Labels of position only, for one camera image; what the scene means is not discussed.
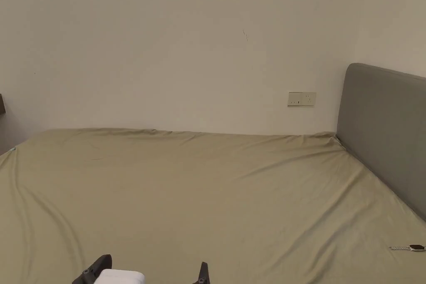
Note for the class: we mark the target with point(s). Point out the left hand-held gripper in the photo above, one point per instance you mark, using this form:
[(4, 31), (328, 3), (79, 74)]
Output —
[(121, 277)]

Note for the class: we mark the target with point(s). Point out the bed with beige-green sheet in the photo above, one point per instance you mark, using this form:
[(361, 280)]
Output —
[(199, 197)]

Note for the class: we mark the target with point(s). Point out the wristwatch with pale band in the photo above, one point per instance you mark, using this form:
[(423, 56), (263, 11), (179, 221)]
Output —
[(416, 247)]

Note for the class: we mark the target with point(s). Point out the grey padded headboard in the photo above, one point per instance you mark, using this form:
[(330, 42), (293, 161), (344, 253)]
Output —
[(382, 131)]

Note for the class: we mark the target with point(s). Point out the white wall socket plate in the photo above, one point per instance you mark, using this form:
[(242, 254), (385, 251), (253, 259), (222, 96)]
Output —
[(302, 99)]

